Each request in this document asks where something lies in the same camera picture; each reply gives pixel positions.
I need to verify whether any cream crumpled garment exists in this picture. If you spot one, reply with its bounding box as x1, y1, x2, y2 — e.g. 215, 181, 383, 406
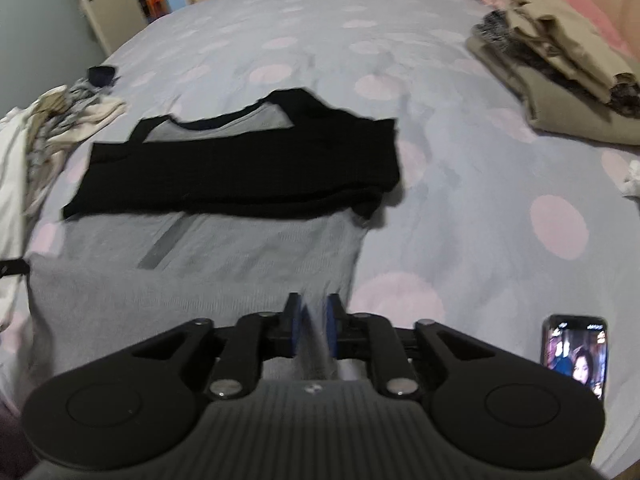
57, 96, 127, 148

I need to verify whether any beige crumpled garment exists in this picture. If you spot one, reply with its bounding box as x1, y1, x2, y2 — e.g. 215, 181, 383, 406
29, 86, 68, 128

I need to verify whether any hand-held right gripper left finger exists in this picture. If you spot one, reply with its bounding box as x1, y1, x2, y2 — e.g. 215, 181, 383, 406
131, 292, 306, 402

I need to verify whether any polka dot bed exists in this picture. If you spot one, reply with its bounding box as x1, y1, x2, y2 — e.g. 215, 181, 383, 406
0, 0, 640, 476

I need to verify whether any cream door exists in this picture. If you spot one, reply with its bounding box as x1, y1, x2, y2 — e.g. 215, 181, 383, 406
61, 0, 149, 57

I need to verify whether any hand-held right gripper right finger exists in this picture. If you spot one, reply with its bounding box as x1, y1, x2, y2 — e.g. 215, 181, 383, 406
325, 292, 494, 402

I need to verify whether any tan folded garment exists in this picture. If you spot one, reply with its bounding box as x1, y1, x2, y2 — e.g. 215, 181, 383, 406
504, 0, 637, 105

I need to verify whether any dark navy cloth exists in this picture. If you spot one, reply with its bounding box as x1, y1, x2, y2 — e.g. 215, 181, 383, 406
87, 65, 120, 86

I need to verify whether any grey patterned garment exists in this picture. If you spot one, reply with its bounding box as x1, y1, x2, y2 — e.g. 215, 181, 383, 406
25, 79, 108, 213

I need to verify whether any white crumpled cloth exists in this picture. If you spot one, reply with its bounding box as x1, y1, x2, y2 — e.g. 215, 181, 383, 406
619, 159, 640, 200

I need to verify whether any black white patterned folded garment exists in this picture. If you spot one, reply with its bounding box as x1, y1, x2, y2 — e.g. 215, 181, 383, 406
472, 9, 640, 122

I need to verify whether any grey and black shirt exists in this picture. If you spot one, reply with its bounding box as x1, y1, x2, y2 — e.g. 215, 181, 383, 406
27, 87, 403, 386

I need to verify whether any black smartphone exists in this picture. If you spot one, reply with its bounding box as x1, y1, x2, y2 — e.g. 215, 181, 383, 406
542, 313, 609, 402

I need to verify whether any olive folded garment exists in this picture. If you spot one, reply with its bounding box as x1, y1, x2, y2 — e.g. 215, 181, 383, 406
466, 35, 640, 147

